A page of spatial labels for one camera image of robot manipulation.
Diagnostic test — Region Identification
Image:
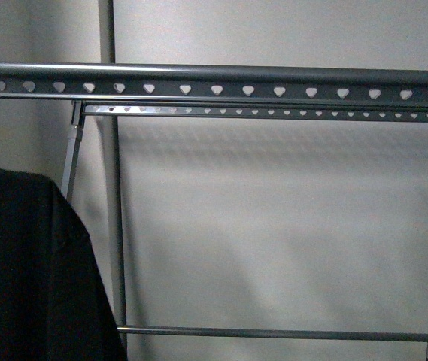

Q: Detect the grey lower rack crossbar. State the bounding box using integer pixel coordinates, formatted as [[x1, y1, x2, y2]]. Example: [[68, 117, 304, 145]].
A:
[[117, 325, 428, 343]]

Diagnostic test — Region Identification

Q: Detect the grey angled rack leg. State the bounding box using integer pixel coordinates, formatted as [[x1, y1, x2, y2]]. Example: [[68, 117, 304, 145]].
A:
[[61, 101, 85, 202]]

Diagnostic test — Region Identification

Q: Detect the black hanging printed t-shirt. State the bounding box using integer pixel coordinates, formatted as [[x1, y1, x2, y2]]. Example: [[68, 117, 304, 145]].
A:
[[0, 169, 126, 360]]

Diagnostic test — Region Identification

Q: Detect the grey rear hanging rail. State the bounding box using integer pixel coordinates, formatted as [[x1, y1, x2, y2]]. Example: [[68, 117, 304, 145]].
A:
[[84, 105, 428, 123]]

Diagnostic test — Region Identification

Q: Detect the grey hanging rail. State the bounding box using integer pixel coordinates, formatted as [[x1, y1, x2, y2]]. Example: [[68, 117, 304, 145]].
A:
[[0, 63, 428, 107], [84, 105, 428, 123]]

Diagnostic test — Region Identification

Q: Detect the grey front hanging rail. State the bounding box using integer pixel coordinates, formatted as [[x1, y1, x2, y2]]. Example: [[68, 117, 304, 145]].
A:
[[0, 63, 428, 107]]

